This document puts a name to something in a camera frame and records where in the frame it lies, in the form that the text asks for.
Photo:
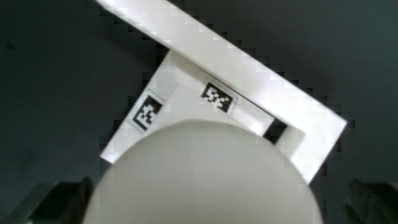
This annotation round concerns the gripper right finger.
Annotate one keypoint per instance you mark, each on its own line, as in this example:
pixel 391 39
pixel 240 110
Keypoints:
pixel 371 203

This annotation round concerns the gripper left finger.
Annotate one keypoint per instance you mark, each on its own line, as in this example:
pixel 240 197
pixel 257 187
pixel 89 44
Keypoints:
pixel 55 203

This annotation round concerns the white lamp bulb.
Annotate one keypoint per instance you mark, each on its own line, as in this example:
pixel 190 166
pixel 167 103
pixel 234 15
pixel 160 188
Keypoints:
pixel 202 175

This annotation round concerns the white lamp base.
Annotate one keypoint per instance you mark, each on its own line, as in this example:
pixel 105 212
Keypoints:
pixel 195 103

